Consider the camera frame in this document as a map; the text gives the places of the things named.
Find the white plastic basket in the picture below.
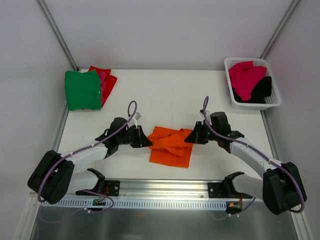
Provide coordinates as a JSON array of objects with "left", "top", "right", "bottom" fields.
[{"left": 224, "top": 57, "right": 282, "bottom": 111}]

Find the black t shirt in basket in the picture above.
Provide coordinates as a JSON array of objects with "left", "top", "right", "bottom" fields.
[{"left": 232, "top": 76, "right": 272, "bottom": 104}]

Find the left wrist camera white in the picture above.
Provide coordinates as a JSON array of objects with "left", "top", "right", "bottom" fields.
[{"left": 132, "top": 112, "right": 141, "bottom": 128}]

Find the red folded t shirt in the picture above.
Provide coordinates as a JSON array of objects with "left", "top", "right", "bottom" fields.
[{"left": 89, "top": 66, "right": 118, "bottom": 107}]

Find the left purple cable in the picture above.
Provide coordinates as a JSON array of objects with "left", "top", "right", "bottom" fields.
[{"left": 36, "top": 100, "right": 138, "bottom": 223}]

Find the magenta t shirt in basket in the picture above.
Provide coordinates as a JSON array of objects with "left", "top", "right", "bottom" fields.
[{"left": 228, "top": 61, "right": 267, "bottom": 101}]

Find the orange t shirt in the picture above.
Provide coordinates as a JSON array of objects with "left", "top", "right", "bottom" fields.
[{"left": 147, "top": 126, "right": 193, "bottom": 169}]

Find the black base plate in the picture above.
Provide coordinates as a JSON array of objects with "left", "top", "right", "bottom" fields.
[
  {"left": 207, "top": 181, "right": 241, "bottom": 199},
  {"left": 75, "top": 180, "right": 121, "bottom": 197}
]

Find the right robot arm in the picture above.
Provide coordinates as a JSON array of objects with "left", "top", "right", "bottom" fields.
[{"left": 184, "top": 111, "right": 307, "bottom": 215}]

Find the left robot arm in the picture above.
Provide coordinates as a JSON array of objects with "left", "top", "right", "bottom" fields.
[{"left": 27, "top": 117, "right": 153, "bottom": 205}]

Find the white slotted cable duct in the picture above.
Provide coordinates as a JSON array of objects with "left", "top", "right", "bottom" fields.
[{"left": 53, "top": 197, "right": 227, "bottom": 211}]

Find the pink folded t shirt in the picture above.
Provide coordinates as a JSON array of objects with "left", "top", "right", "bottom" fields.
[{"left": 99, "top": 72, "right": 107, "bottom": 106}]

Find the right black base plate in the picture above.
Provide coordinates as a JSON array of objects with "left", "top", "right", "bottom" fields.
[{"left": 207, "top": 181, "right": 241, "bottom": 199}]

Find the green folded t shirt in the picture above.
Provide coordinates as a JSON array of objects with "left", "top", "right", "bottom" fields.
[{"left": 64, "top": 70, "right": 102, "bottom": 111}]

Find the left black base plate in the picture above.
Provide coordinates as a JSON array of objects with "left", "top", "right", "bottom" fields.
[{"left": 75, "top": 180, "right": 121, "bottom": 197}]

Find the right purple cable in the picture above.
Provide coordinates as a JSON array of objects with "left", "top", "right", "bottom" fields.
[{"left": 199, "top": 96, "right": 307, "bottom": 221}]

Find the purple cable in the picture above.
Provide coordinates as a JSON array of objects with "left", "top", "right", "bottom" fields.
[
  {"left": 199, "top": 96, "right": 307, "bottom": 221},
  {"left": 36, "top": 100, "right": 138, "bottom": 223}
]

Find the aluminium mounting rail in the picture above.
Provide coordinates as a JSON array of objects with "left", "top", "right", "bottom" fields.
[{"left": 41, "top": 178, "right": 252, "bottom": 204}]

